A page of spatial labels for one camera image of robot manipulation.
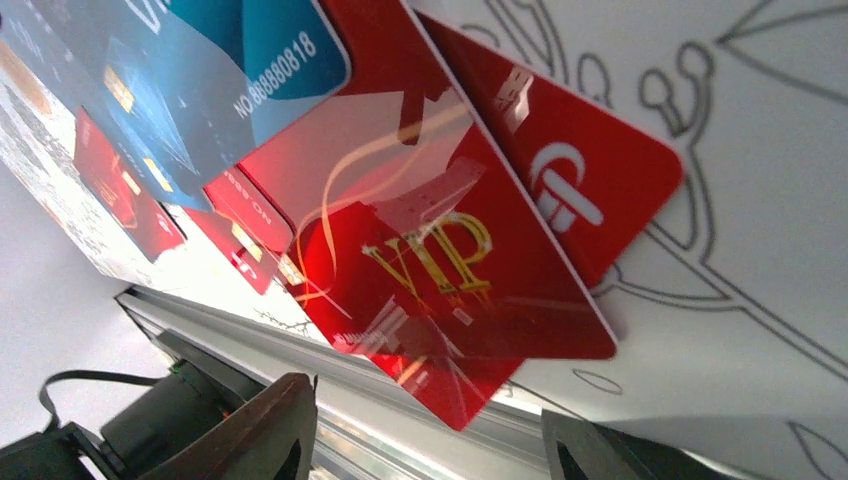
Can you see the blue card left pile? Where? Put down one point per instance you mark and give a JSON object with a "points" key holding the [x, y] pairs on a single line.
{"points": [[184, 89]]}

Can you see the floral patterned table mat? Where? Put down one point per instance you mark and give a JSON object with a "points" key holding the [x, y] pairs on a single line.
{"points": [[729, 310]]}

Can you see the red VIP card gold text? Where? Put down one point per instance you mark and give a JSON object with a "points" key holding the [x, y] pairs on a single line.
{"points": [[412, 233]]}

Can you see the red VIP card front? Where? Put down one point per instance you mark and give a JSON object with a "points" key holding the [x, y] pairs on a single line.
{"points": [[454, 389]]}

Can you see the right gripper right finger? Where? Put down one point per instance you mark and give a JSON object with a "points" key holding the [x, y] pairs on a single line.
{"points": [[580, 449]]}

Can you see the aluminium mounting rail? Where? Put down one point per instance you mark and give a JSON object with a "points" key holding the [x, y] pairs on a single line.
{"points": [[358, 403]]}

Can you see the red card white logo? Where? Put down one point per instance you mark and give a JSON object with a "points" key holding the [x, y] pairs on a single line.
{"points": [[596, 179]]}

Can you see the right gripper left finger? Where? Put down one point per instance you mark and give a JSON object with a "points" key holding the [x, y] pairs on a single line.
{"points": [[270, 437]]}

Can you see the red card numbered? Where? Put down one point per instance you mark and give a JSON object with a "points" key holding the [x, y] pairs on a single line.
{"points": [[245, 227]]}

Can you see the red card left pile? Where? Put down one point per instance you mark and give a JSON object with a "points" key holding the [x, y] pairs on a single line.
{"points": [[103, 170]]}

